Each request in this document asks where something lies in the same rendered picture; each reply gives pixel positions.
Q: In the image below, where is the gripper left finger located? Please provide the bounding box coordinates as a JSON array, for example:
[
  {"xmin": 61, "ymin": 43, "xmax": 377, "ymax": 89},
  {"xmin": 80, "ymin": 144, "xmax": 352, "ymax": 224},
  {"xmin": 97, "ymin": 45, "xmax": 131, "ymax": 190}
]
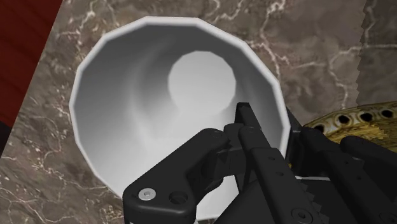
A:
[{"xmin": 122, "ymin": 102, "xmax": 326, "ymax": 224}]

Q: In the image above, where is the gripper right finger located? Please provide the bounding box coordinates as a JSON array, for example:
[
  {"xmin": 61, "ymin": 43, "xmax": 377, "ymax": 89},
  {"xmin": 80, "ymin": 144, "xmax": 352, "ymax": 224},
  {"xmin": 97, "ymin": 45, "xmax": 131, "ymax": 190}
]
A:
[{"xmin": 284, "ymin": 106, "xmax": 397, "ymax": 224}]

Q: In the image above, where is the white cup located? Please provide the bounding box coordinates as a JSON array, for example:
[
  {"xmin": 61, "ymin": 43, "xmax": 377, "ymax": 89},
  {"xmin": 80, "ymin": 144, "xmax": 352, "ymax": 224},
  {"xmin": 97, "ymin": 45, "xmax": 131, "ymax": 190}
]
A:
[{"xmin": 69, "ymin": 16, "xmax": 291, "ymax": 221}]

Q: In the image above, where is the gold plate with holes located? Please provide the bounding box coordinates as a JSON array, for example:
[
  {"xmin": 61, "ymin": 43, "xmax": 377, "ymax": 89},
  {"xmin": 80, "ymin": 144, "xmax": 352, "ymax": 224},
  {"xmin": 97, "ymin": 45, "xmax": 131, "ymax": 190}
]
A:
[{"xmin": 302, "ymin": 101, "xmax": 397, "ymax": 153}]

